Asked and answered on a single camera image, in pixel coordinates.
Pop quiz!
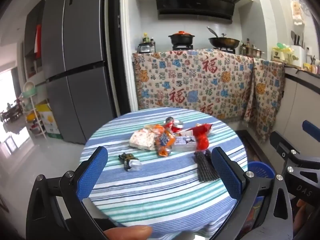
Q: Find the crushed red can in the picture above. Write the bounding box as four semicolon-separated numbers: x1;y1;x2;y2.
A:
164;117;185;133

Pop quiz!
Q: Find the dark open shelf unit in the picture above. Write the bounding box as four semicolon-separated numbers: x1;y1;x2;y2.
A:
24;4;46;78

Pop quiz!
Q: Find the person's left hand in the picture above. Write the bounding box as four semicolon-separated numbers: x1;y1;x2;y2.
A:
103;225;153;240

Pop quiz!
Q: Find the red wrapper packet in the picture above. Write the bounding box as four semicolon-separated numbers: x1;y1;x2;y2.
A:
186;124;213;151

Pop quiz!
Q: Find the orange snack packet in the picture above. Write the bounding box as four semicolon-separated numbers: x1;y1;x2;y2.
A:
152;124;175;158

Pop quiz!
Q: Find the rack with plastic basins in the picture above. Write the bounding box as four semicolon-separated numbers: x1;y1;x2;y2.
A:
20;80;48;139

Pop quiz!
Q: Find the person's right hand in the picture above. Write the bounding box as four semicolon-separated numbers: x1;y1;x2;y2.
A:
292;198;310;233

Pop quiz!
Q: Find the dark foil wrapper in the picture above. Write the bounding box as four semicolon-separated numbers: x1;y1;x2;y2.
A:
119;153;142;172

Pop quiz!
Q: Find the white kitchen cabinet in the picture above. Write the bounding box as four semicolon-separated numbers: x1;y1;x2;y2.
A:
282;65;320;130

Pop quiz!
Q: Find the black ribbed wrapper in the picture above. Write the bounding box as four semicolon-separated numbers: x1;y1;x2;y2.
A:
194;149;218;182

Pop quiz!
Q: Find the yellow cardboard box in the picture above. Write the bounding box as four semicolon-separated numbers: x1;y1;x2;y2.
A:
36;102;63;139

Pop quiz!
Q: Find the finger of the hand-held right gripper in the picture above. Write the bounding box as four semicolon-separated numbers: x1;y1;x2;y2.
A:
302;120;320;137
269;131;300;167

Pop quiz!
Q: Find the hanging wall packet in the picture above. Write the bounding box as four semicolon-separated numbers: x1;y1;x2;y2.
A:
291;0;305;27

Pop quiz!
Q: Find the grey refrigerator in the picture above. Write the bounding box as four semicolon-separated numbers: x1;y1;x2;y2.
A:
41;0;118;144

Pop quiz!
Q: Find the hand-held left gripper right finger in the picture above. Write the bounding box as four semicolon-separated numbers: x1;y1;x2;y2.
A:
211;147;293;240

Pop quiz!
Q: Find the wok with lid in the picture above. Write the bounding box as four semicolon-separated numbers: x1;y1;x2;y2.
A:
208;33;240;48

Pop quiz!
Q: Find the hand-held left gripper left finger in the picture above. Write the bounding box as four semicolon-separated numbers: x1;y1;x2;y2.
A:
26;146;108;240

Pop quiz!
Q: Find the steel pot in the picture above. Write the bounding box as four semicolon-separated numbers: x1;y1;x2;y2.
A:
246;47;265;57

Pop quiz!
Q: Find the cluster of sauce bottles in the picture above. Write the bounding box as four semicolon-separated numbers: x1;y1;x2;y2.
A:
142;32;156;44

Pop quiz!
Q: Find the narrow printed cloth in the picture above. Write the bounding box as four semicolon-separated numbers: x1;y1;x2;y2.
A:
244;58;285;144

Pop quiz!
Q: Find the green yellow container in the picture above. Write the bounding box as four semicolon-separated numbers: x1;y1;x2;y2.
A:
271;42;293;62

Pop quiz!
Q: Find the black clay pot orange lid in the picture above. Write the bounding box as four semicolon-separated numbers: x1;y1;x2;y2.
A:
168;31;196;46

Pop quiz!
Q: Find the gas stove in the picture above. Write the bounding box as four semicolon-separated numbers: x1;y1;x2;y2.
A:
172;44;237;53

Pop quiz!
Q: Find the white knife holder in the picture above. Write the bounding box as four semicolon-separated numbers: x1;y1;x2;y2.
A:
290;30;306;64

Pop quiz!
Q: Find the blue plastic basket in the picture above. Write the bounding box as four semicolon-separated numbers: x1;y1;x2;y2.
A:
247;161;275;180

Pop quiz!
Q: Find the large printed cloth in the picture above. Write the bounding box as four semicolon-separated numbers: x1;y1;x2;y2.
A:
132;49;255;123

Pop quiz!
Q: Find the blue green striped tablecloth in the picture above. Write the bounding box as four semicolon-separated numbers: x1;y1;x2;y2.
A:
79;107;248;238

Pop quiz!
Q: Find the black range hood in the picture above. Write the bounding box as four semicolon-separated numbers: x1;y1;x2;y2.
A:
154;0;242;20

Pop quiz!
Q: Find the white patterned snack packet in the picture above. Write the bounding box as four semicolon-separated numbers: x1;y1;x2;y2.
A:
129;128;157;151

